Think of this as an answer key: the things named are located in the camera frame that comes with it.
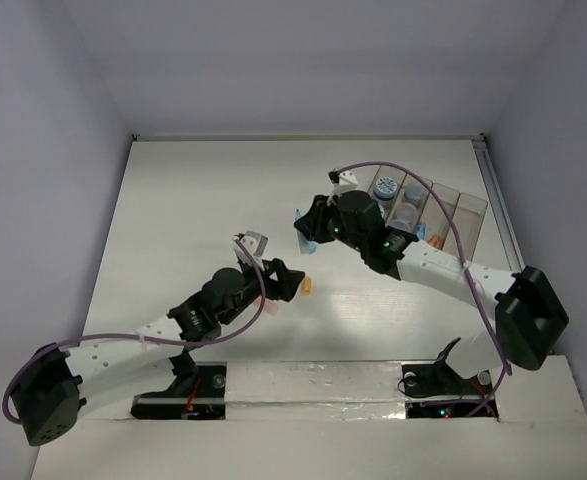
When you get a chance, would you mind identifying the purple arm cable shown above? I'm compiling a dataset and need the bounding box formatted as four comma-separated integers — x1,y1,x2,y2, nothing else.
1,239,269,426
328,160,514,419

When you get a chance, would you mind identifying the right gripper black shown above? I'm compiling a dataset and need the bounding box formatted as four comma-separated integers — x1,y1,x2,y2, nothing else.
295,193,366,253

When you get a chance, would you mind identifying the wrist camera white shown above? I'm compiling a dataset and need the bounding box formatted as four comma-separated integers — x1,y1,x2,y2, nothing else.
328,170,359,198
233,230,268,259

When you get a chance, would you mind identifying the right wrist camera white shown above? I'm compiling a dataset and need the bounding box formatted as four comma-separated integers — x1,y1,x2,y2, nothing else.
328,170,359,198

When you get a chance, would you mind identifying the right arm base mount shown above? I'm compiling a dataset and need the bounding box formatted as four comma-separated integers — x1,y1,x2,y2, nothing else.
396,338,498,419

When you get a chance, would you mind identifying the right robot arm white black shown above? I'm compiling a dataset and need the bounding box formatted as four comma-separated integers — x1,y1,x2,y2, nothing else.
294,191,569,392

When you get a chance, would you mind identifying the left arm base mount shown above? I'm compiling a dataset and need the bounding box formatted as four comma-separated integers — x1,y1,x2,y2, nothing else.
130,352,227,421

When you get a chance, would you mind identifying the blue marker pen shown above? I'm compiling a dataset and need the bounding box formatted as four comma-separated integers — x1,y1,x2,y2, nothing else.
294,209,312,255

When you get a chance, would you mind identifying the small orange cap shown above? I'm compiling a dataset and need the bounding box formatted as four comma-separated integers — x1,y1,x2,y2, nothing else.
301,276,313,295

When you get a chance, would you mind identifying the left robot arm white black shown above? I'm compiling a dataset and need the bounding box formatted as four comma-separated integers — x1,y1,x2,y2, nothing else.
2,258,305,447

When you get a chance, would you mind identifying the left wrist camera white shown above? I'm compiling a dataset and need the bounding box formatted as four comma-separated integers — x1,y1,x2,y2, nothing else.
233,230,268,259

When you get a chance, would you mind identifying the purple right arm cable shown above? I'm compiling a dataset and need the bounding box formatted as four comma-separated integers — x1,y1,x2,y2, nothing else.
328,160,514,419

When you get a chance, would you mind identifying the clear jar of clips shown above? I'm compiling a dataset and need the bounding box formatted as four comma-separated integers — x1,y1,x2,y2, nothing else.
389,219,413,233
404,183,429,206
395,202,419,223

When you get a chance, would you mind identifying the orange marker cap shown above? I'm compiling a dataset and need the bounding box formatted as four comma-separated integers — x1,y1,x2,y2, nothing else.
428,235,445,250

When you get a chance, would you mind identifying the blue lid round jar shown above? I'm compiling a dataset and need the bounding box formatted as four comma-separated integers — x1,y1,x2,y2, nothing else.
372,176,399,204

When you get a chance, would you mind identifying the blue marker cap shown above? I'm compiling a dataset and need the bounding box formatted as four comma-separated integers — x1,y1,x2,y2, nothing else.
415,221,427,240

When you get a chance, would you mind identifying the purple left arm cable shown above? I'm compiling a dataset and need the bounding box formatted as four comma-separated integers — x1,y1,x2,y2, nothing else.
1,239,269,426

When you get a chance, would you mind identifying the orange marker pen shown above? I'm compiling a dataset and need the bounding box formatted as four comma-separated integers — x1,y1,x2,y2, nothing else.
263,300,279,316

